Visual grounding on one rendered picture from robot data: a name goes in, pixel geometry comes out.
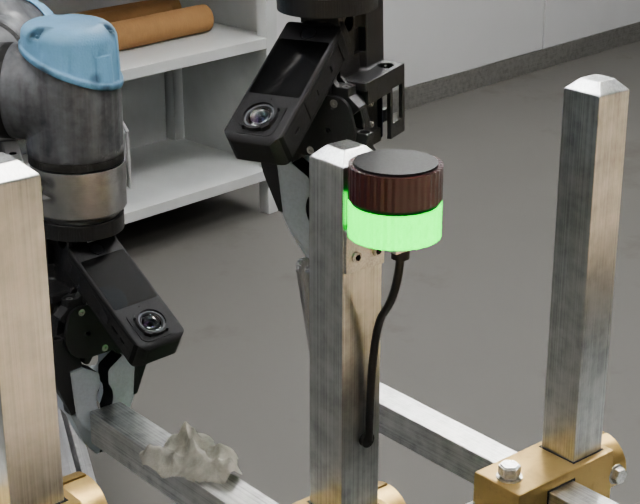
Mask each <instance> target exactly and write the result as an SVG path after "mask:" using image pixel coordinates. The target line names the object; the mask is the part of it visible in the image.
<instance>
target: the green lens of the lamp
mask: <svg viewBox="0 0 640 504"><path fill-rule="evenodd" d="M441 232H442V202H441V203H440V204H439V205H438V207H437V208H435V209H434V210H432V211H430V212H427V213H423V214H419V215H413V216H381V215H375V214H370V213H366V212H363V211H361V210H359V209H357V208H355V207H354V206H353V205H352V203H351V202H350V201H349V199H348V227H347V234H348V237H349V239H351V240H352V241H353V242H355V243H356V244H359V245H361V246H364V247H368V248H372V249H377V250H386V251H408V250H416V249H421V248H425V247H428V246H431V245H433V244H435V243H437V242H438V241H439V240H440V239H441Z"/></svg>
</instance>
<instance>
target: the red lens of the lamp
mask: <svg viewBox="0 0 640 504"><path fill-rule="evenodd" d="M357 156H358V155H356V156H354V157H352V158H351V159H350V160H349V161H348V199H349V201H350V202H351V203H352V204H354V205H356V206H358V207H361V208H364V209H367V210H372V211H377V212H386V213H409V212H417V211H423V210H427V209H430V208H433V207H435V206H437V205H438V204H440V203H441V202H442V200H443V170H444V164H443V162H442V161H441V160H440V159H439V158H437V157H435V156H433V155H431V156H433V157H435V158H436V159H437V160H438V163H439V167H438V168H437V169H436V170H435V171H433V172H430V173H428V174H424V175H420V176H413V177H383V176H376V175H371V174H367V173H364V172H361V171H359V170H357V169H356V168H355V167H354V166H353V161H354V159H355V158H356V157H357Z"/></svg>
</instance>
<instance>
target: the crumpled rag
mask: <svg viewBox="0 0 640 504"><path fill-rule="evenodd" d="M213 441H214V440H213V439H212V438H211V437H210V436H208V435H206V434H203V433H197V432H196V430H195V428H193V427H192V426H190V425H189V423H187V422H186V421H185V422H184V423H183V425H182V427H181V429H180V431H179V433H178V434H173V435H171V436H170V437H169V438H167V439H166V442H165V445H164V447H161V446H153V445H151V444H149V445H147V447H146V448H145V450H143V451H141V452H140V453H139V454H140V455H139V456H140V459H141V458H142V459H141V460H142V466H143V465H148V466H149V467H151V468H152V469H153V470H155V471H156V472H157V473H158V474H159V475H160V477H161V478H163V479H164V478H168V477H169V478H170V477H171V476H172V477H173V476H175V477H180V476H181V478H182V477H183V476H184V477H185V478H186V479H187V480H188V481H189V480H190V481H193V483H194V482H195V480H196V481H198V483H200V482H203V481H206V483H207V482H210V481H212V482H214V483H215V482H216V483H218V484H225V483H226V481H227V479H228V477H229V475H230V473H231V472H232V471H235V472H237V473H239V474H241V475H242V472H241V471H240V470H239V468H238V466H237V463H238V461H237V459H238V457H237V454H236V453H235V452H234V450H233V449H232V448H230V447H228V446H225V445H223V444H221V443H218V444H217V445H214V444H215V443H214V442H213Z"/></svg>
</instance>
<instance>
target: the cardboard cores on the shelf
mask: <svg viewBox="0 0 640 504"><path fill-rule="evenodd" d="M70 14H84V15H91V16H96V17H99V18H102V19H104V20H106V21H108V22H109V23H111V24H112V26H113V27H114V28H115V30H116V32H117V36H118V46H119V51H121V50H126V49H130V48H135V47H139V46H144V45H148V44H153V43H157V42H162V41H166V40H171V39H175V38H180V37H184V36H189V35H193V34H198V33H202V32H207V31H210V30H211V29H212V27H213V24H214V16H213V13H212V11H211V9H210V8H209V7H208V6H207V5H205V4H200V5H195V6H190V7H185V8H182V7H181V3H180V1H179V0H145V1H140V2H134V3H128V4H122V5H116V6H111V7H105V8H99V9H93V10H88V11H82V12H76V13H70Z"/></svg>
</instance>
